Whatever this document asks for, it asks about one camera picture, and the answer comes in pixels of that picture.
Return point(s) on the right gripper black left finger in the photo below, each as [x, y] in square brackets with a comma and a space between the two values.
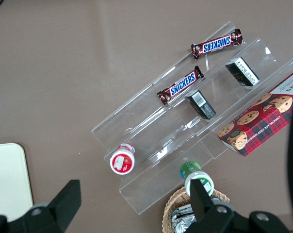
[64, 201]

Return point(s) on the red tartan cookie box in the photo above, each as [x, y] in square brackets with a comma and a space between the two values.
[258, 126]

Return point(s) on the small black carton box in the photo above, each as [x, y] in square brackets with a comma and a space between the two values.
[243, 71]
[201, 104]

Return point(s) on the cream plastic serving tray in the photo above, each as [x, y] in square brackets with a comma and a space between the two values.
[8, 179]

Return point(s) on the Snickers chocolate bar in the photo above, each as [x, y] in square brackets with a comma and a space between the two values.
[216, 44]
[181, 85]

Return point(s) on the wicker basket holding foil packs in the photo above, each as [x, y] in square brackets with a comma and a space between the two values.
[170, 206]

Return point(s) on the foil-wrapped sandwich stack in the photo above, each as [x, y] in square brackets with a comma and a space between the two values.
[181, 218]

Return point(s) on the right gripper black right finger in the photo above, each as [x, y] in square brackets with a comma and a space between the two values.
[204, 208]

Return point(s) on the red-lid strawberry yogurt cup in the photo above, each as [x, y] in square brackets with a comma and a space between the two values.
[122, 162]

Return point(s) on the clear acrylic stepped display stand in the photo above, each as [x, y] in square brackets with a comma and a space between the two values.
[161, 136]

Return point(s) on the green-label white-lid cup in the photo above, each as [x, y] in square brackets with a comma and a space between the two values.
[191, 170]

